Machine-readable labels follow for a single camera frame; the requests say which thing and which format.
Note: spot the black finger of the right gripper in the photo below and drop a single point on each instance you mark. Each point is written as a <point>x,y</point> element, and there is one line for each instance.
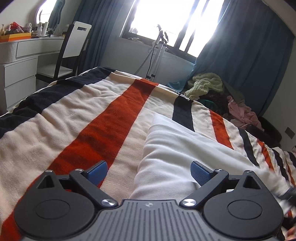
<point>287,198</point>

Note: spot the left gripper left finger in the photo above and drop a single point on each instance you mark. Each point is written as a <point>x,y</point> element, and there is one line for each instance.
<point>63,207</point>

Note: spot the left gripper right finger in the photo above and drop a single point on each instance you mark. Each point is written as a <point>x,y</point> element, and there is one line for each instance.
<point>233,207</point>

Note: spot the white zip-up garment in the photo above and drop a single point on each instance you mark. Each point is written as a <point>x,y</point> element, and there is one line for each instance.
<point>170,148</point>

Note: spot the black fuzzy garment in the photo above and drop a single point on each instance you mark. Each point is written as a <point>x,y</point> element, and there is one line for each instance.
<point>270,135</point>

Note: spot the pink garment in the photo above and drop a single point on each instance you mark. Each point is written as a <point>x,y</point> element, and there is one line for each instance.
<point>242,115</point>

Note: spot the striped bed blanket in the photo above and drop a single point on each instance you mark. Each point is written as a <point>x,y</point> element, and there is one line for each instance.
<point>105,115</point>

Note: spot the dark green garment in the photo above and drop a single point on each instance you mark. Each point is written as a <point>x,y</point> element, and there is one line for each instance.
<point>209,104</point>

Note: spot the light green knit garment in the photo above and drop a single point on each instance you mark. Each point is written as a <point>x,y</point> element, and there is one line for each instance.
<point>201,83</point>

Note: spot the teal right curtain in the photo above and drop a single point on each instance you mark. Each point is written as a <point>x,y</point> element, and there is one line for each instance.
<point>250,50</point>

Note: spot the teal curtain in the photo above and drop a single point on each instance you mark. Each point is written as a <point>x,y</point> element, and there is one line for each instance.
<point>106,17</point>
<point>250,50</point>

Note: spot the white dresser desk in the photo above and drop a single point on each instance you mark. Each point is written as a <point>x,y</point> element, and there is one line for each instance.
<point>19,62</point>

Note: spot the white black chair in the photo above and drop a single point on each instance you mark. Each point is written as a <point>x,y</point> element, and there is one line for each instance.
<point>72,46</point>

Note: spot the white garment steamer stand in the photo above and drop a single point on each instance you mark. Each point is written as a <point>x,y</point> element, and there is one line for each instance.
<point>155,55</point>

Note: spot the orange tray with items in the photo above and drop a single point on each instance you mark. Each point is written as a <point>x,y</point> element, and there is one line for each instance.
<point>14,32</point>

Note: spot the teal left curtain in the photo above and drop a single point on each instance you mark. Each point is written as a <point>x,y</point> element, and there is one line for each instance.
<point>106,17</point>

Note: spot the oval vanity mirror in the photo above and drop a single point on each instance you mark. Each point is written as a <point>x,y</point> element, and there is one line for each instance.
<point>50,11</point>

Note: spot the wall power socket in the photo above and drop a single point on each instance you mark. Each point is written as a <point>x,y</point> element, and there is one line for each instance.
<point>289,132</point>

